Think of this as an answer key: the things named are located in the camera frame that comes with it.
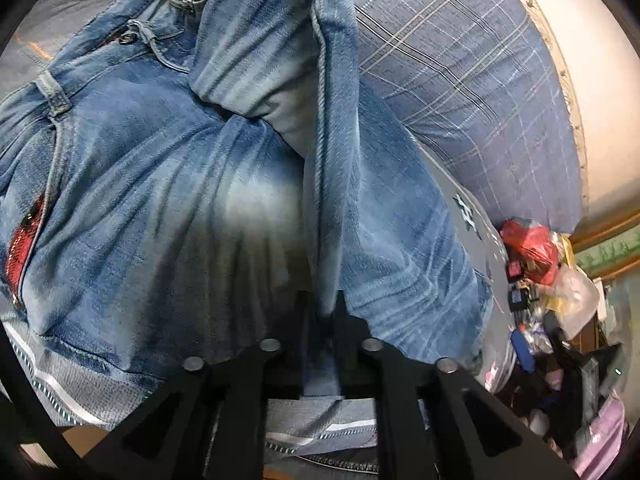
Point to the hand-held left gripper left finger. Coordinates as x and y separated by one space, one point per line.
287 371

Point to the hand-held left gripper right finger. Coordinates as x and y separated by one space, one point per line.
355 357

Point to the blue denim pants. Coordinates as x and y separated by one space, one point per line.
150 170

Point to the blue bottle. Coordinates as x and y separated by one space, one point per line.
524 352

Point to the clear plastic bag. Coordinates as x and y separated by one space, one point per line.
575 295

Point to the small black electronic device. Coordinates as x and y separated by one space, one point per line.
522 300

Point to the red plastic bag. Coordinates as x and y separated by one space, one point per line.
530 247

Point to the grey printed bedsheet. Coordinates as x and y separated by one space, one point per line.
75 400

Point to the cream padded headboard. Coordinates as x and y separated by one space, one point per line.
600 110

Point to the blue plaid pillow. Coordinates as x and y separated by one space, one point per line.
465 75

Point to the green panel with wooden frame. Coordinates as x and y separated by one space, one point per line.
610 252

